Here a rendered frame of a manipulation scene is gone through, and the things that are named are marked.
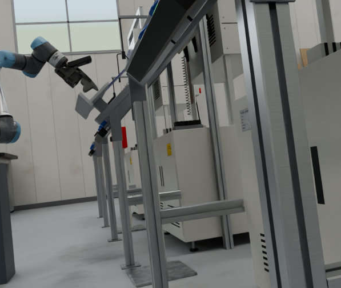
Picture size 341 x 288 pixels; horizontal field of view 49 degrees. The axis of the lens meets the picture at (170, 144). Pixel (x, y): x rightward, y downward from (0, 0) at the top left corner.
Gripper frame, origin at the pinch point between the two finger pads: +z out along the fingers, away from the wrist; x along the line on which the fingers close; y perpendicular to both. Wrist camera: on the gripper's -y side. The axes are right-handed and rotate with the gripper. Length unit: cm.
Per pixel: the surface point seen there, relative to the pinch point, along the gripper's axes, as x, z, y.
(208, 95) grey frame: 4, 44, -34
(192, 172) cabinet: 0, 63, 1
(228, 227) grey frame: 4, 94, 12
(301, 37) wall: -446, 178, -456
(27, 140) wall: -487, -81, 31
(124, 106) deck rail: -0.3, 15.6, -1.8
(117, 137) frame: 3.8, 22.9, 12.6
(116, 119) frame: 3.9, 17.1, 6.5
